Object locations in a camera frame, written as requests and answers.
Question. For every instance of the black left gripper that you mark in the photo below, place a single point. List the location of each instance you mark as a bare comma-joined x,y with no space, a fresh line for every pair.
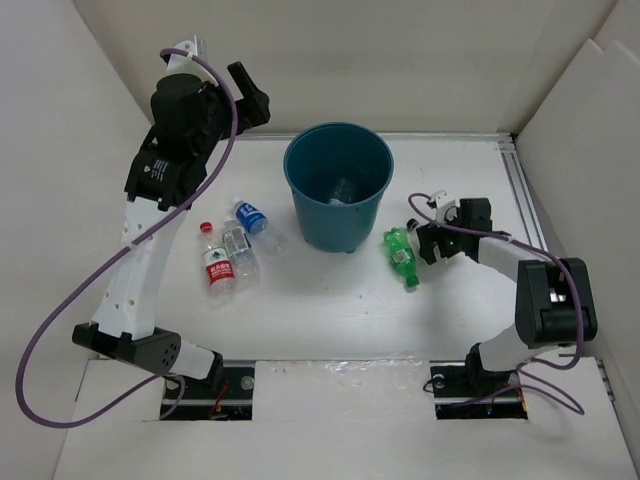
253,108

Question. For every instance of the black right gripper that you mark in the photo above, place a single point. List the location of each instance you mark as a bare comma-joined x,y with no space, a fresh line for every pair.
426,236

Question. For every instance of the clear water bottle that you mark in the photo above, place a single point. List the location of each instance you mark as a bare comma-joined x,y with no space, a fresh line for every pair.
343,191

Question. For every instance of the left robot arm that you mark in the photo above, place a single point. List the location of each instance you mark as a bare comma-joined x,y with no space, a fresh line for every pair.
158,195

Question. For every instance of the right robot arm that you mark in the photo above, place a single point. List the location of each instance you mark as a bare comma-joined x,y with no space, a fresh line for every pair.
554,313

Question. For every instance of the teal plastic bin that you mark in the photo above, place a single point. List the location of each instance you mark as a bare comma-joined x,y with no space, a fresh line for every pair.
337,173

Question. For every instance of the green plastic bottle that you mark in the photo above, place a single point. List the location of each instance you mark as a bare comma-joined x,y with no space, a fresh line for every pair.
401,255

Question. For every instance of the blue label water bottle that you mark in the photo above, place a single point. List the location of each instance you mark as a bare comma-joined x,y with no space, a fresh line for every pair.
261,230

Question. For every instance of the clear white cap bottle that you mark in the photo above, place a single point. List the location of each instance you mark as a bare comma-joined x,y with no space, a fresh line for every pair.
240,253

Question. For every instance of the red label water bottle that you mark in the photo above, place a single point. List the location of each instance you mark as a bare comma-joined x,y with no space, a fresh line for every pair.
219,273

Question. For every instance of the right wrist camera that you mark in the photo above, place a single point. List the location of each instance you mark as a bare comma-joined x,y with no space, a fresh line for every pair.
444,206

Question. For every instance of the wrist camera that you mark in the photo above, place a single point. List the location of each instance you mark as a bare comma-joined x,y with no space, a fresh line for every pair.
444,206
192,45

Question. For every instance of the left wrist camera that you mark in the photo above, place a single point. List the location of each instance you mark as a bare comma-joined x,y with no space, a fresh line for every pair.
192,45

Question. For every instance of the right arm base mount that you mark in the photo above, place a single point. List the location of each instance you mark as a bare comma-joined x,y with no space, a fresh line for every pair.
458,396

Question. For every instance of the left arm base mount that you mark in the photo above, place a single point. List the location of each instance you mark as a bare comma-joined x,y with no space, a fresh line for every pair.
233,401

